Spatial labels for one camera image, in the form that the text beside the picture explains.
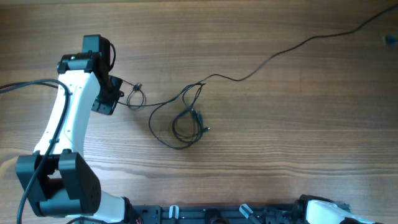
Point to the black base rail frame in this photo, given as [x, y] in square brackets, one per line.
[269, 214]

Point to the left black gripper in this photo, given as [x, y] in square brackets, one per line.
[107, 101]

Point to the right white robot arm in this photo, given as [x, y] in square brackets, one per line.
[318, 210]

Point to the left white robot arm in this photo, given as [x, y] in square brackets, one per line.
[56, 179]

